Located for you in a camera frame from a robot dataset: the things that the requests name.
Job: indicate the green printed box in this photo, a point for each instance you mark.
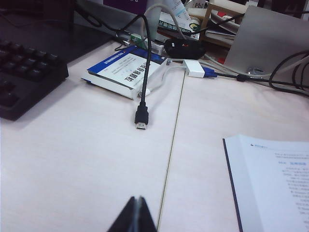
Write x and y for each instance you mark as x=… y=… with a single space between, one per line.
x=169 y=25

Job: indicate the white video adapter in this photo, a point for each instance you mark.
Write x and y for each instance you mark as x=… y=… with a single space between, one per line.
x=193 y=67

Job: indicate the white tube with blue print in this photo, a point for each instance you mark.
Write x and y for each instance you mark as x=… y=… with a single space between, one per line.
x=179 y=10

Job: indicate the large book with dark cover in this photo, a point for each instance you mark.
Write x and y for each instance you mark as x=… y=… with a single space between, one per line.
x=270 y=188

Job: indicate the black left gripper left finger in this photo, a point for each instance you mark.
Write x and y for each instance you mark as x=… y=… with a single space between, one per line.
x=125 y=220

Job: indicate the small green circuit board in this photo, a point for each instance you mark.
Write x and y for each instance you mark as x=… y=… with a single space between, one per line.
x=135 y=38

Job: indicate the small wooden box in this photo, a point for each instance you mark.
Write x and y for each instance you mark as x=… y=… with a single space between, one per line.
x=205 y=21

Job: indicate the black computer keyboard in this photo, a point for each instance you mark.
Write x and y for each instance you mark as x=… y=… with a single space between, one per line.
x=24 y=75

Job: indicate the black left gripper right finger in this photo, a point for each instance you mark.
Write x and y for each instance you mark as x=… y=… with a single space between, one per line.
x=144 y=220

